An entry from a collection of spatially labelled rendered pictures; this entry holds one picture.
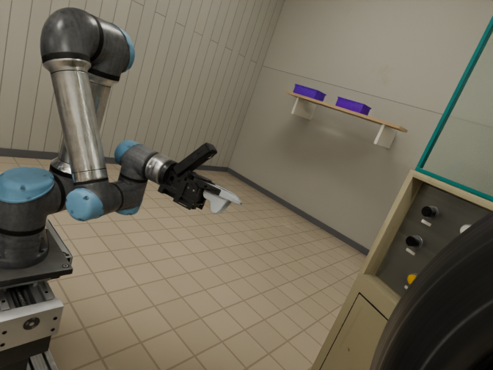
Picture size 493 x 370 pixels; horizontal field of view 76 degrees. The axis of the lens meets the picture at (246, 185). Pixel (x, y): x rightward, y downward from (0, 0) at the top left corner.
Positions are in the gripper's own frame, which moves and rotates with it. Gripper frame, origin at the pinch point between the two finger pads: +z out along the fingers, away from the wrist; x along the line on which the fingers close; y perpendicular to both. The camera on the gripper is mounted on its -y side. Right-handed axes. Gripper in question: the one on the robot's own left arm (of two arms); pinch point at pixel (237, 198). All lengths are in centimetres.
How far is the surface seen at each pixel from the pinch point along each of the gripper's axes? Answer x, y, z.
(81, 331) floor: -57, 99, -62
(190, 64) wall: -288, -96, -221
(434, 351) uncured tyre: 46, -2, 32
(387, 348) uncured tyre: 42, 1, 30
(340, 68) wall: -352, -174, -52
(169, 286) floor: -116, 86, -53
